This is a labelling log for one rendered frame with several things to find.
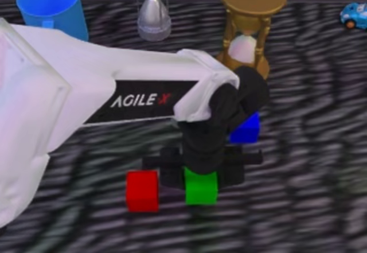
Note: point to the green cube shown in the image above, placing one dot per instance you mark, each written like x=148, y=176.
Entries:
x=200, y=190

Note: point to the red cube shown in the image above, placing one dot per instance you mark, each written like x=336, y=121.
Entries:
x=142, y=190

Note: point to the blue cube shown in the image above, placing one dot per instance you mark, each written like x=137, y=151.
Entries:
x=246, y=131

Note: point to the gold hourglass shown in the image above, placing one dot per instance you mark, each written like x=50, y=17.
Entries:
x=249, y=20

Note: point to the silver hourglass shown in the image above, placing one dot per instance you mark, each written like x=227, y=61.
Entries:
x=154, y=15

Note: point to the blue toy car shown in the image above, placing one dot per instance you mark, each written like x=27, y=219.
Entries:
x=354, y=16

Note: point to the blue plastic cup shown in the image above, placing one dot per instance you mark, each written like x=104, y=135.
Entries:
x=53, y=6

